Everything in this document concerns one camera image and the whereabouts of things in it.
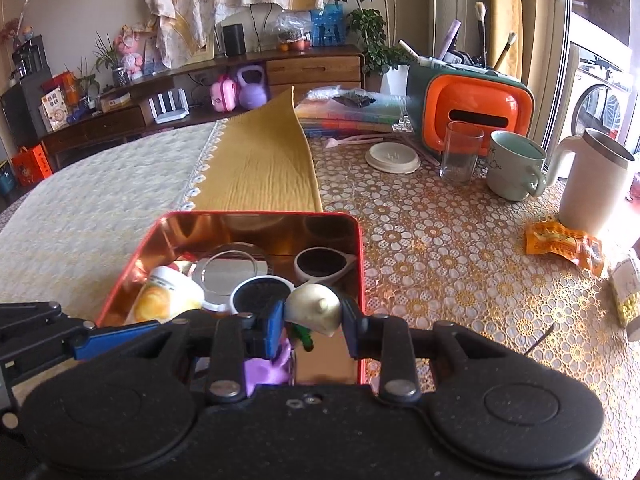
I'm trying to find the purple cone toy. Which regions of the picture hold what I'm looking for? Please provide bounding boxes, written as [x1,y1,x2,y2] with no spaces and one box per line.
[244,338,292,396]

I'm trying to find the round clear mirror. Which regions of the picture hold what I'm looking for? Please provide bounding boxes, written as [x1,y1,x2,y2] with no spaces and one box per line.
[188,243,272,312]

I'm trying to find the cream dumpling toy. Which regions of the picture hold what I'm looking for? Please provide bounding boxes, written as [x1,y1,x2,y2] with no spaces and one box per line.
[284,283,342,337]

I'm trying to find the white orange spray can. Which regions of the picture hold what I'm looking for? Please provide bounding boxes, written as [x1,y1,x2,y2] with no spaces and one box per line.
[125,266,205,324]

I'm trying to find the white frame sunglasses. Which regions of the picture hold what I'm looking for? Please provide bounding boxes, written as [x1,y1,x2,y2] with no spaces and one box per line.
[228,247,357,313]

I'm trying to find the cream quilted table cover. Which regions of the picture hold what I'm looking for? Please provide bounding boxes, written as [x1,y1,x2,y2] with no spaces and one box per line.
[1,120,226,320]

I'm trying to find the red metal tin box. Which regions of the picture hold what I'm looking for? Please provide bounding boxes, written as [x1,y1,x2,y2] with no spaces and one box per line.
[95,210,369,387]

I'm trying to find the orange gift bag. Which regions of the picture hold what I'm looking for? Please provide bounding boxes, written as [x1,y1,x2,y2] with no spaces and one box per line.
[11,144,53,186]

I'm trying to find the yellow wood-grain mat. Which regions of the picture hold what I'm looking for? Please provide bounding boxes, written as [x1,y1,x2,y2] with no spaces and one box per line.
[176,87,323,212]

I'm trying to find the white round lid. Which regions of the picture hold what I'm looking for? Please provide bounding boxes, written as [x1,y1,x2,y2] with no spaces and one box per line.
[366,142,421,174]

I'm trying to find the orange snack wrapper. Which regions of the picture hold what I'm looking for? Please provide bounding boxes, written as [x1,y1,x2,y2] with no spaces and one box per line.
[525,220,604,278]

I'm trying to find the clear drinking glass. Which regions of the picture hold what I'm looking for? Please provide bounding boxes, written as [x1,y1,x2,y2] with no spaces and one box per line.
[439,120,484,184]

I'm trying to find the snack box on sideboard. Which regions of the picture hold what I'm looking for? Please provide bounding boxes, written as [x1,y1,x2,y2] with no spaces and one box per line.
[41,87,68,132]

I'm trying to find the pale green ceramic mug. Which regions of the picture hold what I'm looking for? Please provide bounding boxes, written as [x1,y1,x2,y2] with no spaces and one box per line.
[486,130,547,202]

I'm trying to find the stack of colourful books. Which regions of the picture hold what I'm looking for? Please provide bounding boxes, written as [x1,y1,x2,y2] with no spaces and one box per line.
[294,86,406,136]

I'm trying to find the purple kettlebell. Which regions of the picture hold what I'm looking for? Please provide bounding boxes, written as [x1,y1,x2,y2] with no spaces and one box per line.
[236,65,268,110]

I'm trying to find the white wifi router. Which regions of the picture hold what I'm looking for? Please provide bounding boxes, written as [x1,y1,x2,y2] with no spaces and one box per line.
[148,88,190,125]

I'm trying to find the wooden sideboard cabinet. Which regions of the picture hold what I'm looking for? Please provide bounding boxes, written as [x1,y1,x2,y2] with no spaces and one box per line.
[41,46,364,170]

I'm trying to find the jar of yellow pills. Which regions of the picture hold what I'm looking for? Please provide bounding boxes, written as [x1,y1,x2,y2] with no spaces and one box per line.
[608,249,640,342]

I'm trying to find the orange green tissue box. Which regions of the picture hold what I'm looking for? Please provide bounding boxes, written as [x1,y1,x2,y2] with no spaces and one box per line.
[406,60,534,155]

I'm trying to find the black coffee machine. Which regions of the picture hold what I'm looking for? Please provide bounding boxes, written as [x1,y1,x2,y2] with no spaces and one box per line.
[12,35,51,81]

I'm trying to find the white thermos jug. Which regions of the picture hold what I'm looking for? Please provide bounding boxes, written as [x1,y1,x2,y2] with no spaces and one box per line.
[547,128,639,236]

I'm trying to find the pink plush doll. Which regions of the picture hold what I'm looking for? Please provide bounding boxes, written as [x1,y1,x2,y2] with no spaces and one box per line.
[115,25,143,81]

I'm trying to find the black cylindrical speaker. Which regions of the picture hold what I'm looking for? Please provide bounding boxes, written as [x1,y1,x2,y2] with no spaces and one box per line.
[222,23,246,58]

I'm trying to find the clear bag of fruit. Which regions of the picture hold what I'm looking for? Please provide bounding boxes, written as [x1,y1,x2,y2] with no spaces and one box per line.
[273,11,311,52]

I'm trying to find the blue gift bag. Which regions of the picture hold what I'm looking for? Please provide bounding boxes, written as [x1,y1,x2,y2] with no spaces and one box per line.
[310,3,346,48]

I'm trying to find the front-load washing machine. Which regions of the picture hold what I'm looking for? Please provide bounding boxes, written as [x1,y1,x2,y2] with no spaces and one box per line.
[563,44,639,152]

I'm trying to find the green potted plant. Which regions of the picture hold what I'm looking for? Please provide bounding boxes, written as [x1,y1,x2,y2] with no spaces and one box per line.
[331,0,409,81]

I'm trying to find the yellow curtain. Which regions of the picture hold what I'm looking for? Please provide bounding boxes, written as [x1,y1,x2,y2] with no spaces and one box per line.
[487,0,523,79]

